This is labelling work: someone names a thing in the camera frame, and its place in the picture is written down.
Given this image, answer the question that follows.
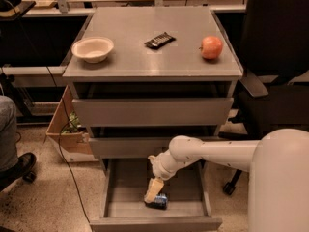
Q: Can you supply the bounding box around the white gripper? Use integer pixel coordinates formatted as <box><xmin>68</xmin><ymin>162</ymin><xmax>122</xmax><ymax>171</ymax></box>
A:
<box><xmin>144</xmin><ymin>152</ymin><xmax>179</xmax><ymax>203</ymax></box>

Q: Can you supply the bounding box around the blue pepsi can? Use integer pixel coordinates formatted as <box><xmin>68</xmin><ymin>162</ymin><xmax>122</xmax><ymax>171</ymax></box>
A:
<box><xmin>145</xmin><ymin>193</ymin><xmax>168</xmax><ymax>210</ymax></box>

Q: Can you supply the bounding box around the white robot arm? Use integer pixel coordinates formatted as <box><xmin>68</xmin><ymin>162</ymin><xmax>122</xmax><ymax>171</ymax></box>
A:
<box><xmin>144</xmin><ymin>129</ymin><xmax>309</xmax><ymax>232</ymax></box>

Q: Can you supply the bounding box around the grey open bottom drawer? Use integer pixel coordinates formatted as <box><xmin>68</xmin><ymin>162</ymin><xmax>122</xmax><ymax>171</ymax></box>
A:
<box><xmin>90</xmin><ymin>159</ymin><xmax>222</xmax><ymax>232</ymax></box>

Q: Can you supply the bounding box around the grey top drawer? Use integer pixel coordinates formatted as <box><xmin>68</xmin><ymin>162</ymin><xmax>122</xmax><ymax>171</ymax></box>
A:
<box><xmin>72</xmin><ymin>98</ymin><xmax>233</xmax><ymax>127</ymax></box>

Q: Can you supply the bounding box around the grey middle drawer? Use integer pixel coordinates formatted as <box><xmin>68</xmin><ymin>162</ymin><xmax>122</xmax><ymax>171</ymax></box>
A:
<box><xmin>89</xmin><ymin>137</ymin><xmax>171</xmax><ymax>159</ymax></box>

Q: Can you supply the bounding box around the grey drawer cabinet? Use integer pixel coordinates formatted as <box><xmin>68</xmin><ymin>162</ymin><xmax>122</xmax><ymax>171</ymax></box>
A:
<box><xmin>64</xmin><ymin>7</ymin><xmax>242</xmax><ymax>160</ymax></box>

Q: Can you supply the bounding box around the cardboard box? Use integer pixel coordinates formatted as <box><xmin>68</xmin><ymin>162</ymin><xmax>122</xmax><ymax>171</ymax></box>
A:
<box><xmin>46</xmin><ymin>86</ymin><xmax>97</xmax><ymax>162</ymax></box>

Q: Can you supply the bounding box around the black shoe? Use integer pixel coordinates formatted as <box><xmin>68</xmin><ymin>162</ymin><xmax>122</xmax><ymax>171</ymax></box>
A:
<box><xmin>0</xmin><ymin>153</ymin><xmax>37</xmax><ymax>181</ymax></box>

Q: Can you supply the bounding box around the dark snack bar wrapper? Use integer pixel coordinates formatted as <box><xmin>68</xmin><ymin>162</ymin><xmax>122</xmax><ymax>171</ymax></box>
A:
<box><xmin>145</xmin><ymin>32</ymin><xmax>176</xmax><ymax>49</ymax></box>

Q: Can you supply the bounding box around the white paper bowl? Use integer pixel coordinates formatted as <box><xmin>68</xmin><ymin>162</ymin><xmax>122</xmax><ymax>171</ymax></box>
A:
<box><xmin>71</xmin><ymin>37</ymin><xmax>114</xmax><ymax>64</ymax></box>

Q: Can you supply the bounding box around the red apple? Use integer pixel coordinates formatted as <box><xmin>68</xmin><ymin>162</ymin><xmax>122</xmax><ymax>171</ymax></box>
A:
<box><xmin>200</xmin><ymin>36</ymin><xmax>223</xmax><ymax>60</ymax></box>

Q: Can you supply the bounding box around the person leg in jeans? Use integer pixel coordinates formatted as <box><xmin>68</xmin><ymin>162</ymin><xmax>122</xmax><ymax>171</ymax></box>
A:
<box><xmin>0</xmin><ymin>96</ymin><xmax>18</xmax><ymax>172</ymax></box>

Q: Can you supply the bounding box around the black office chair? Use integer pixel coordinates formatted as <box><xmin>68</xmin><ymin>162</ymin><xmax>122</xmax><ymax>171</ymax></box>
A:
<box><xmin>218</xmin><ymin>0</ymin><xmax>309</xmax><ymax>196</ymax></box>

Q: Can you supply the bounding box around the black floor cable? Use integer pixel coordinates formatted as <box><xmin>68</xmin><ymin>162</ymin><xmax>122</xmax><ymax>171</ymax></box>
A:
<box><xmin>44</xmin><ymin>65</ymin><xmax>93</xmax><ymax>225</ymax></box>

